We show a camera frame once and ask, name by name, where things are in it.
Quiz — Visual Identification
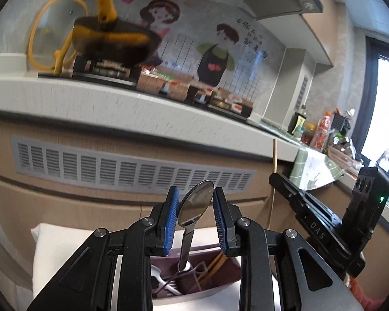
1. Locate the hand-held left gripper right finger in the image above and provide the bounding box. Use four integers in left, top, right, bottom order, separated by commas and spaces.
213, 187, 365, 311

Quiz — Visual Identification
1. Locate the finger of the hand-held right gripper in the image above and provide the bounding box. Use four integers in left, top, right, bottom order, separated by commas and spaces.
298, 188, 344, 230
269, 172, 347, 263

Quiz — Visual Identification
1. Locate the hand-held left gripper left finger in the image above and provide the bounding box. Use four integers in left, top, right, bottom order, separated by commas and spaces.
26, 186, 181, 311

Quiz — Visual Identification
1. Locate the black-handled metal spoon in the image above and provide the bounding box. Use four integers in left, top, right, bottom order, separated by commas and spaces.
177, 181, 215, 273

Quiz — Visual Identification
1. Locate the maroon utensil holder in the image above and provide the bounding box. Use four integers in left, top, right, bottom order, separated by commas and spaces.
150, 248, 241, 300

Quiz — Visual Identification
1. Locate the green checkered cloth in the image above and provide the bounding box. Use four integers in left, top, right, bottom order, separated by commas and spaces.
290, 147, 345, 190

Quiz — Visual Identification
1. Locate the white plastic spoon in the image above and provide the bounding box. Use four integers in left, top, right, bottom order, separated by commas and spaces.
151, 264, 179, 296

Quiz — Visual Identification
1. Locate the grey vent grille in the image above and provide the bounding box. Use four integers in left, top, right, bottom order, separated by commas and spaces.
11, 136, 257, 197

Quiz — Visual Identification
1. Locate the black knife block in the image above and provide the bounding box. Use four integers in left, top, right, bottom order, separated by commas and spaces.
331, 108, 356, 137

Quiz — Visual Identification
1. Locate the dark sauce bottle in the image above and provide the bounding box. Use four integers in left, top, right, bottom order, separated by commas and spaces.
292, 104, 308, 136

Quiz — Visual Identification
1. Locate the window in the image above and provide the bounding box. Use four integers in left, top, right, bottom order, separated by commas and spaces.
360, 36, 389, 183

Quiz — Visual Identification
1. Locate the range hood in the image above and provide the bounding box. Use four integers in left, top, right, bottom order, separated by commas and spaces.
242, 0, 324, 20

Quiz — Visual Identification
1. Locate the yellow-rimmed glass lid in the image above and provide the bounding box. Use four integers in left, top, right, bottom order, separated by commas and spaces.
27, 0, 90, 72

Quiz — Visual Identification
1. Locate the cartoon wall poster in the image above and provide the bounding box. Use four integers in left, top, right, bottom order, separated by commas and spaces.
117, 0, 286, 104

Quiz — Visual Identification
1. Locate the black pan with yellow handle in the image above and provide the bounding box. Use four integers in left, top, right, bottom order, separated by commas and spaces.
72, 0, 160, 67

